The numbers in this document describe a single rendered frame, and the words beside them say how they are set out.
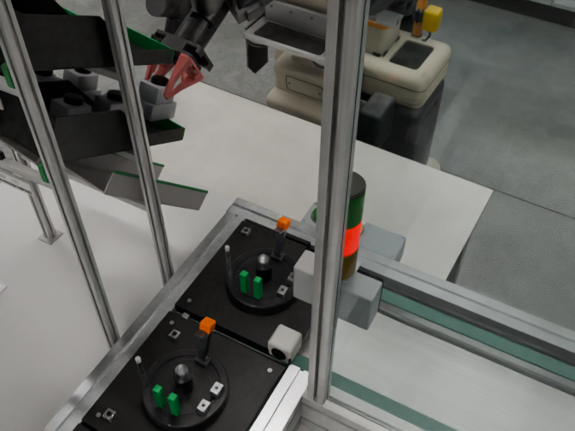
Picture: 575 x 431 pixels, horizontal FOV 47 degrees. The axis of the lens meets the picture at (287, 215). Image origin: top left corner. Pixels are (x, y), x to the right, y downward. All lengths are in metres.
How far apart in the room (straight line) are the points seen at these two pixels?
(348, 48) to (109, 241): 0.99
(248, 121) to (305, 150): 0.19
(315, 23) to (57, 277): 0.88
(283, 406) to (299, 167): 0.70
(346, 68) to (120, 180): 0.60
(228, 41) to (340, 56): 3.11
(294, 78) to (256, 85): 1.49
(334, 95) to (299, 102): 1.27
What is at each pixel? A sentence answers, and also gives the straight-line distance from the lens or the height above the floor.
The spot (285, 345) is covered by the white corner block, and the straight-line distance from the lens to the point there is 1.13.
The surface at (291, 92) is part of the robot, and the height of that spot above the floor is 0.81.
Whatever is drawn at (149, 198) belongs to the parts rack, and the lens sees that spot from 1.16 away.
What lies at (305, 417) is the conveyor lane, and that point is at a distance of 1.18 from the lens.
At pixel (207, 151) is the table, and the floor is 0.86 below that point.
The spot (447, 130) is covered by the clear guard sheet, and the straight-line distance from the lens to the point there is 0.63.
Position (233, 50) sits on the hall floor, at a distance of 3.65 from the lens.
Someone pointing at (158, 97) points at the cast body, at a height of 1.27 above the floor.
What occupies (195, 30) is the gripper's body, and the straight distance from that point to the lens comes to 1.19.
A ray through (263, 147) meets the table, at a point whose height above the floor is 0.86.
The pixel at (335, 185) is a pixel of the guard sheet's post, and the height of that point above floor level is 1.45.
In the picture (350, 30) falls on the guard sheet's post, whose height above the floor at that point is 1.64.
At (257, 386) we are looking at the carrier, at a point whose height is 0.97.
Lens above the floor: 1.95
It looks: 46 degrees down
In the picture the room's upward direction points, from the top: straight up
